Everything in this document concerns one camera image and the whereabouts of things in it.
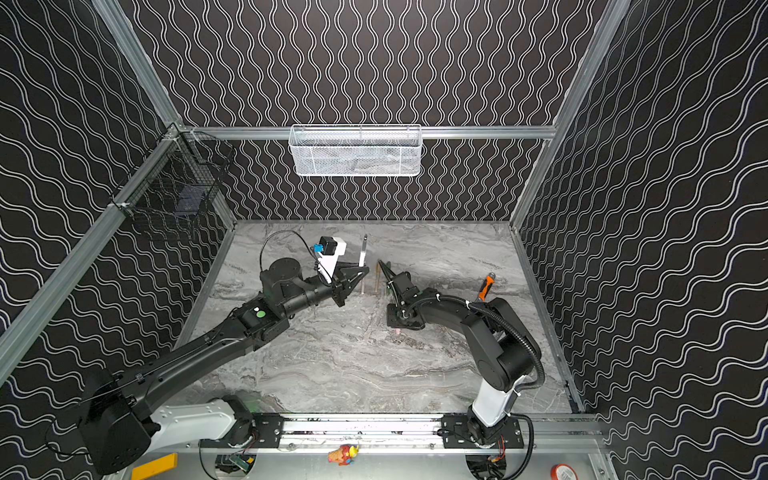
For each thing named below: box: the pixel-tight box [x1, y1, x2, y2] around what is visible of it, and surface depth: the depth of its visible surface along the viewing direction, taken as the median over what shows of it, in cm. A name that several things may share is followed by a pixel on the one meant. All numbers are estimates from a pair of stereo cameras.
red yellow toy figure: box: [328, 444, 360, 466], surface depth 70 cm
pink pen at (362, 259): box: [359, 234, 368, 267], surface depth 68 cm
